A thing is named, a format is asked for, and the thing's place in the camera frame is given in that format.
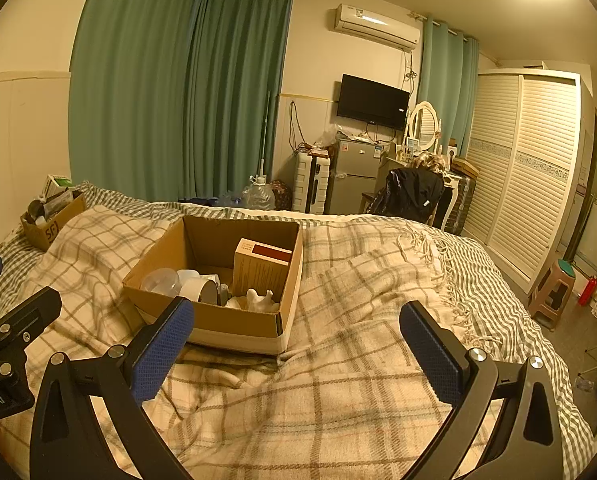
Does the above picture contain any white slatted wardrobe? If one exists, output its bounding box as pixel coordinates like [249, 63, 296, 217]
[461, 71, 594, 293]

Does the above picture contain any black jacket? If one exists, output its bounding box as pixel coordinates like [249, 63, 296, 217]
[369, 167, 444, 223]

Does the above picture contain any dark patterned bag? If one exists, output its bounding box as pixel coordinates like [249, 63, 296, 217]
[268, 180, 293, 211]

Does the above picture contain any white figurine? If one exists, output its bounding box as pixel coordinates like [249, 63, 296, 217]
[226, 287, 282, 313]

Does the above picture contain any red fire extinguisher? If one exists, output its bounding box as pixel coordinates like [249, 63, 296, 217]
[577, 276, 597, 307]

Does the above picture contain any clear water jug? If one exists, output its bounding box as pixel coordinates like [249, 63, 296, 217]
[242, 175, 274, 209]

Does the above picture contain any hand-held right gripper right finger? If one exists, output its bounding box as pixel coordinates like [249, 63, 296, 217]
[400, 301, 574, 480]

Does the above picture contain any wide green curtain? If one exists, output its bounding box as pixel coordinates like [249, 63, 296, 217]
[68, 0, 202, 201]

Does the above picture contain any clear plastic bottle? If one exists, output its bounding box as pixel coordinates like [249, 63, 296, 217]
[139, 268, 182, 295]

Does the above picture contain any white suitcase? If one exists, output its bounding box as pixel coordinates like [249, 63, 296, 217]
[293, 152, 332, 213]

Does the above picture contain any silver fridge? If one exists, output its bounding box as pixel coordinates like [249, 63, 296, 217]
[331, 139, 378, 215]

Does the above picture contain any pale teal curtain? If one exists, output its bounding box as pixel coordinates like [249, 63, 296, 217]
[419, 15, 479, 158]

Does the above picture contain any large cardboard box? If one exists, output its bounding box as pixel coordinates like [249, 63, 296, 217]
[122, 215, 304, 357]

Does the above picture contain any beige plaid blanket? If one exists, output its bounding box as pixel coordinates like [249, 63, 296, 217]
[0, 205, 587, 480]

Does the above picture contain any white green carton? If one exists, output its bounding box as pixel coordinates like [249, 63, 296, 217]
[46, 175, 73, 201]

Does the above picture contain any plastic stool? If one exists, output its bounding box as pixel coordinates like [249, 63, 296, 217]
[529, 258, 577, 331]

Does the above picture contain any small cardboard box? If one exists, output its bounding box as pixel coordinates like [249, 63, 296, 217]
[21, 191, 86, 252]

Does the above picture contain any tan plush toy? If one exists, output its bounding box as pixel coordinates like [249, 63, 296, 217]
[411, 152, 449, 173]

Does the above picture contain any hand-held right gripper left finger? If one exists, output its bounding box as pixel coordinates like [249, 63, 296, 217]
[30, 296, 195, 480]

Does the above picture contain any white pole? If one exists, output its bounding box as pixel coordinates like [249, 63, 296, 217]
[258, 91, 272, 181]

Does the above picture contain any white tape roll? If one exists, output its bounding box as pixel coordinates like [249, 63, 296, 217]
[181, 280, 220, 305]

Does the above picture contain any white air conditioner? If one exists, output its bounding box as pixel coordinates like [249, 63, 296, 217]
[335, 3, 422, 51]

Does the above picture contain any beige carton with red label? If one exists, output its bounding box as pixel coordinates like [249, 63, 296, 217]
[233, 239, 293, 303]

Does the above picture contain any white oval mirror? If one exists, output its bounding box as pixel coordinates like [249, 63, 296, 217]
[409, 101, 439, 153]

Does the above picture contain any black wall television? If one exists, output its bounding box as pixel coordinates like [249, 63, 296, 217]
[337, 74, 410, 130]

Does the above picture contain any brown suitcase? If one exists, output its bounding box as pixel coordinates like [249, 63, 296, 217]
[449, 157, 479, 236]

